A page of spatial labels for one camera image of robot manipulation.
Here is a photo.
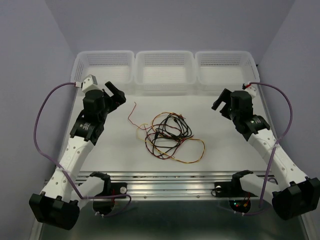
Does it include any thin red wire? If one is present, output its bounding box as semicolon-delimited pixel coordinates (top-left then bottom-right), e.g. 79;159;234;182
126;101;176;161

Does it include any yellow wire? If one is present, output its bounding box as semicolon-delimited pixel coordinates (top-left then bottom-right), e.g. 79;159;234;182
136;111;206;165

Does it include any red black twisted wire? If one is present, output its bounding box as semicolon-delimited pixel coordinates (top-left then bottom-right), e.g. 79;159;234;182
144;113;191;161

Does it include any black USB cable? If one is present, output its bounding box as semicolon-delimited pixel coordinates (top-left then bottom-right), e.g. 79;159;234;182
144;113;194;155

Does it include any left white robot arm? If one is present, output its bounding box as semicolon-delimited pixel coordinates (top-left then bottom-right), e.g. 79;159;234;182
29;81;128;230

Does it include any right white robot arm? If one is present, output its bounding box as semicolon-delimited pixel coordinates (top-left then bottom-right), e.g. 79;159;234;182
212;87;320;220

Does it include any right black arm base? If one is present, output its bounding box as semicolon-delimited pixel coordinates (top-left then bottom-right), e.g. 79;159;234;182
211;170;256;216

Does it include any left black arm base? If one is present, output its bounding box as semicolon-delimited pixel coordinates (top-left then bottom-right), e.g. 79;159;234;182
90;171;131;218

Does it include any left white perforated basket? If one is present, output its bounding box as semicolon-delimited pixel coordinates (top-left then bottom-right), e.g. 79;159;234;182
70;50;135;88

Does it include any white perforated basket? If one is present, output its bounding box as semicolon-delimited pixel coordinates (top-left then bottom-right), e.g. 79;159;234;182
134;50;197;92
194;50;260;90
70;50;135;88

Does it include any right white perforated basket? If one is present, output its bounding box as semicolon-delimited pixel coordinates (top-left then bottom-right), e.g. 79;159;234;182
194;50;260;90

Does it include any middle white perforated basket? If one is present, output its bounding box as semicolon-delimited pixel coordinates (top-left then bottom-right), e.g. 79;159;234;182
134;50;197;92

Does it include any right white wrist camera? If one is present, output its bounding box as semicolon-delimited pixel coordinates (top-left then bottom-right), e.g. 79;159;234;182
242;83;257;99

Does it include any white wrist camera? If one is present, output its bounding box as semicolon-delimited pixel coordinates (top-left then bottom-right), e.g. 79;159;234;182
242;83;257;99
81;74;100;94

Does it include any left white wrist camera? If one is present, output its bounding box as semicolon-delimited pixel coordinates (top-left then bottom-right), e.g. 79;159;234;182
81;74;100;94

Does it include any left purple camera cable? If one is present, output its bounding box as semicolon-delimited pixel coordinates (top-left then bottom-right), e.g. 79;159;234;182
33;82;132;218

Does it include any aluminium mounting rail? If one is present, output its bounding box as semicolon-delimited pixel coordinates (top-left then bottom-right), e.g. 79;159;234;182
44;171;281;201

